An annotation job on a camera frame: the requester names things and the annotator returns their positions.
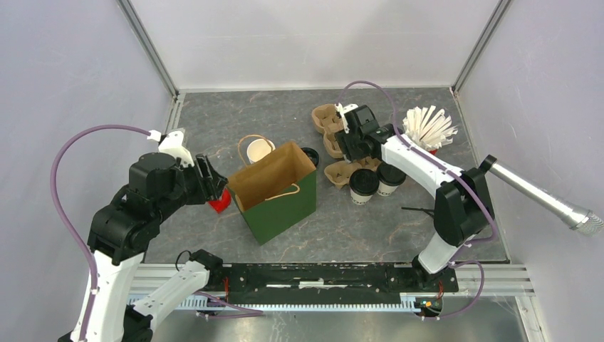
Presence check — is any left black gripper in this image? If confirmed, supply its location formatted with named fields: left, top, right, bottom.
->
left=156, top=151, right=230, bottom=219

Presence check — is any single black lid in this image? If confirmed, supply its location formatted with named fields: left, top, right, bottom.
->
left=376, top=162, right=407, bottom=187

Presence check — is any single white paper cup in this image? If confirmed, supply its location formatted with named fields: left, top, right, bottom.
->
left=377, top=182, right=400, bottom=197

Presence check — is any stack of black lids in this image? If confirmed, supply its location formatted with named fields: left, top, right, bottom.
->
left=301, top=147, right=320, bottom=167

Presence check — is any stack of white paper cups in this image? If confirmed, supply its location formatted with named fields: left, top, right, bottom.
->
left=246, top=138, right=275, bottom=164

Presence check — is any green paper bag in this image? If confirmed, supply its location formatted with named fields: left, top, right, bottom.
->
left=226, top=141, right=317, bottom=245

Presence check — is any single cardboard cup carrier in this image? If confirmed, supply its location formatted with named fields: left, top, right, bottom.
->
left=324, top=157, right=381, bottom=189

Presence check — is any stack of cardboard cup carriers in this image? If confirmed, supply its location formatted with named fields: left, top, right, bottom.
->
left=311, top=104, right=343, bottom=159

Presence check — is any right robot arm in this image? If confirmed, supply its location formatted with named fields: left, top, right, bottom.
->
left=335, top=104, right=498, bottom=291

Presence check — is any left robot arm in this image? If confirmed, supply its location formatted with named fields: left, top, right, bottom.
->
left=59, top=152, right=228, bottom=341

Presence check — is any red D-shaped object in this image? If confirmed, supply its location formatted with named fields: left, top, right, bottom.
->
left=207, top=189, right=231, bottom=214

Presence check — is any silver microphone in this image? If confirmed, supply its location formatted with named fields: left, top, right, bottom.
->
left=479, top=155, right=603, bottom=237

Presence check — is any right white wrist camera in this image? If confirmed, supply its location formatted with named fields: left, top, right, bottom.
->
left=335, top=103, right=359, bottom=136

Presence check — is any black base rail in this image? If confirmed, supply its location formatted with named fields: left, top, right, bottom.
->
left=202, top=262, right=459, bottom=306

